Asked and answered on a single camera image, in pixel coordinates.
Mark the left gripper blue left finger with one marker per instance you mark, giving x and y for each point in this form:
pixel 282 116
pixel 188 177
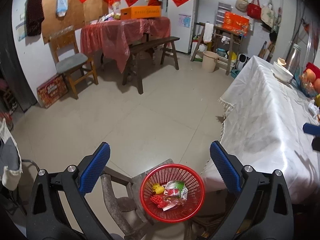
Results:
pixel 77 181

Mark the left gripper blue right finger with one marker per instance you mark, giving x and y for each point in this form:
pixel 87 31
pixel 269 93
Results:
pixel 243 217

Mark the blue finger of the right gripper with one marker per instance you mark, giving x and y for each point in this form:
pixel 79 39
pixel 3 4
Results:
pixel 311 129

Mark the red mesh net ball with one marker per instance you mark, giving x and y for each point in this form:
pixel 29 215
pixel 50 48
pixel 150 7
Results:
pixel 159 200

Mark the yellow mesh net ball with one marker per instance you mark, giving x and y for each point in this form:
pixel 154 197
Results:
pixel 158 189

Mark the white plastic bag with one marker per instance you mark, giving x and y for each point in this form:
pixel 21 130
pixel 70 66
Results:
pixel 313 109

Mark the clear cup with red paper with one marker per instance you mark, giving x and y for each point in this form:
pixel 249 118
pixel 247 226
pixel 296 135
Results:
pixel 171 198

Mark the red plastic trash basket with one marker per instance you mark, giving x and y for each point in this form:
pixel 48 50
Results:
pixel 163 175

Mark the yellow pomelo fruit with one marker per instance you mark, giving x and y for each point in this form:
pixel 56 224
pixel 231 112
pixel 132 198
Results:
pixel 317 100

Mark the blue glass fruit bowl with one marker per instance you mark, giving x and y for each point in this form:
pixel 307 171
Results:
pixel 304 84

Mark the right red apple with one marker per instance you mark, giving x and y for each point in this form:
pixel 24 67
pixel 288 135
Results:
pixel 316 85

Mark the red apple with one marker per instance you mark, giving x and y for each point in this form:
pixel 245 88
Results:
pixel 316 85
pixel 310 75

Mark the white feather tablecloth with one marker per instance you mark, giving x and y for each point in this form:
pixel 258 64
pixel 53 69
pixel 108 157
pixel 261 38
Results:
pixel 263 128

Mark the left red apple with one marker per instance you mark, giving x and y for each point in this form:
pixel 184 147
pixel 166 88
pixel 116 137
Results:
pixel 310 75

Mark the red cushion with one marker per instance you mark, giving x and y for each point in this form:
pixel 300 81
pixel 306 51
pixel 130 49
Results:
pixel 314 68

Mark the white ceramic bowl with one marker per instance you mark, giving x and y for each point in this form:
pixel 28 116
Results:
pixel 281 73

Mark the wooden stool under basket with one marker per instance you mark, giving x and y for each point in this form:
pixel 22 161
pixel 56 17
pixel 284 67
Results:
pixel 127 211

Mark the steel thermos bottle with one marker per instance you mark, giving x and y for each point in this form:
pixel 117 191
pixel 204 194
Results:
pixel 293 58

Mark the red printed carton box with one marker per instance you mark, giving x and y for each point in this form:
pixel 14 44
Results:
pixel 52 90

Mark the wooden chair grey cushion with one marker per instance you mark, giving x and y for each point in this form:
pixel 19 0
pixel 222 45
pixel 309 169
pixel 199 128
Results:
pixel 75 68

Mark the beige plastic bucket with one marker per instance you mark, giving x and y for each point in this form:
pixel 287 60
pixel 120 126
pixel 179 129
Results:
pixel 209 61

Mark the dark wooden bench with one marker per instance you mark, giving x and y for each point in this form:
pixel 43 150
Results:
pixel 132 67

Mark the wooden shelf rack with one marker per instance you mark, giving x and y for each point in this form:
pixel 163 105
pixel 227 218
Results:
pixel 222 39

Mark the red tote bag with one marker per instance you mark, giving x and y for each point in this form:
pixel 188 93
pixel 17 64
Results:
pixel 254 10

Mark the red gift box on shelf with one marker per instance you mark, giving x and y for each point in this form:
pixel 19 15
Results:
pixel 235 23

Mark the red covered side table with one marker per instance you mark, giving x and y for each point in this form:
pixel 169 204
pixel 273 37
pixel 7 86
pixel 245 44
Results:
pixel 114 37

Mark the orange cardboard box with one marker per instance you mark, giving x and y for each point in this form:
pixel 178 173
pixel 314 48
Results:
pixel 140 12

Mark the white refrigerator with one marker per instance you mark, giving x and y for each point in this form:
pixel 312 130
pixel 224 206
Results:
pixel 181 14

